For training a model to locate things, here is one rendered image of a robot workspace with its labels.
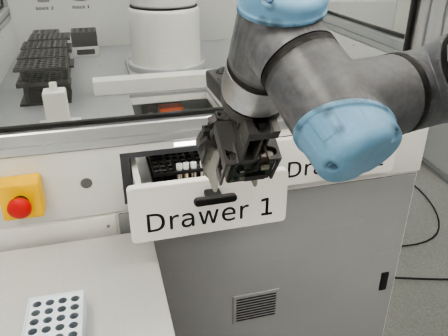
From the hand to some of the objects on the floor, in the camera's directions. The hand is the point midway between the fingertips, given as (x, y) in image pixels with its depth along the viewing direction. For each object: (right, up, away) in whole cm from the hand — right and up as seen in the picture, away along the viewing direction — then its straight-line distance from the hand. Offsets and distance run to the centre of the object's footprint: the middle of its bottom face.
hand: (223, 168), depth 70 cm
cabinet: (-14, -57, +107) cm, 122 cm away
